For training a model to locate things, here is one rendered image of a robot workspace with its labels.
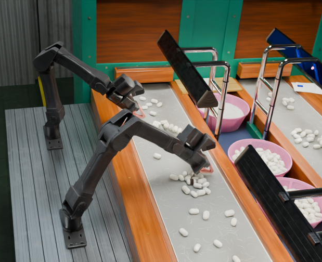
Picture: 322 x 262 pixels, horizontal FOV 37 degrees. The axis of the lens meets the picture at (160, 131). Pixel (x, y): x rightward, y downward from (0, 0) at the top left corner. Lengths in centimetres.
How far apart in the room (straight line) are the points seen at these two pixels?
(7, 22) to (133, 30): 177
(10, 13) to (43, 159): 208
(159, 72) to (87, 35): 41
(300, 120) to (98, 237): 120
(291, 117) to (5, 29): 245
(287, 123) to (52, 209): 119
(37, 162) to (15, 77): 218
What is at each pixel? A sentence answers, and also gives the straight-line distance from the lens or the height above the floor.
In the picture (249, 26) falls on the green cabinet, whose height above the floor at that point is 105.
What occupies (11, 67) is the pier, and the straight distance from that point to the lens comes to 414.
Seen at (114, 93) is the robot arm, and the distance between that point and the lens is 199.
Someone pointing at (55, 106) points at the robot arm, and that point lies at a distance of 209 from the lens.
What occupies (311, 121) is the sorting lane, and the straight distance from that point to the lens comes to 244.
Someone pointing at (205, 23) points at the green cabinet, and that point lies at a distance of 249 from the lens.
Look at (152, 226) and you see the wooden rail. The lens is 161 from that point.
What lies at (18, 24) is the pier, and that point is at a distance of 400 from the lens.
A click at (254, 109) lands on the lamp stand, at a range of 230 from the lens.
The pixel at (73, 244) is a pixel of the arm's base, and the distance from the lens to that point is 167.
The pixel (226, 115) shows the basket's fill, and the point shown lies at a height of 73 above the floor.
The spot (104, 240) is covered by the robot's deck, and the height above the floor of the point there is 67.
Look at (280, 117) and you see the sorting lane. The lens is 241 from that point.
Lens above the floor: 186
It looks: 32 degrees down
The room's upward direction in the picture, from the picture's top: 5 degrees clockwise
